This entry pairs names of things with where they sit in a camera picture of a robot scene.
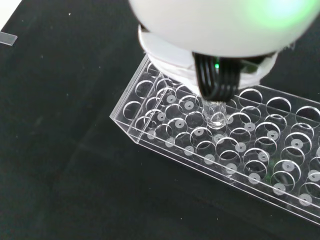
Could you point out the clear acrylic test tube rack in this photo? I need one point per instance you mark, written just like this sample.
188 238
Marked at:
250 155

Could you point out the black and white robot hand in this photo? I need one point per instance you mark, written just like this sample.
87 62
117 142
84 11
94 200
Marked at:
212 27

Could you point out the clear tape strip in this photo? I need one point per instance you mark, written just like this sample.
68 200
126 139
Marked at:
7 38

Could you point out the black bench cloth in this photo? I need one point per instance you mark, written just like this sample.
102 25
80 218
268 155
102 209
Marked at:
62 150

